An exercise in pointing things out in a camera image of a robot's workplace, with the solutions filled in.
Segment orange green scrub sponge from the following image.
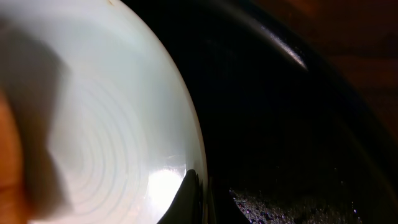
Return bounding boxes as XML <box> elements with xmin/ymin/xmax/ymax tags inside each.
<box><xmin>1</xmin><ymin>93</ymin><xmax>30</xmax><ymax>224</ymax></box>

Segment black round tray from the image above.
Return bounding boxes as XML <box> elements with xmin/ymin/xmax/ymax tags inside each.
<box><xmin>127</xmin><ymin>1</ymin><xmax>397</xmax><ymax>223</ymax></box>

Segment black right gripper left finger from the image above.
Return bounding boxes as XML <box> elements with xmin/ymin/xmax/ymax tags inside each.
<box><xmin>158</xmin><ymin>169</ymin><xmax>203</xmax><ymax>224</ymax></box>

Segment light green plate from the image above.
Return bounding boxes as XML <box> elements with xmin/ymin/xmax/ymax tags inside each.
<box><xmin>1</xmin><ymin>0</ymin><xmax>207</xmax><ymax>223</ymax></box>

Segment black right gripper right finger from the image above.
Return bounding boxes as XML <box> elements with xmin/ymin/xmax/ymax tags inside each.
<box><xmin>208</xmin><ymin>177</ymin><xmax>250</xmax><ymax>224</ymax></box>

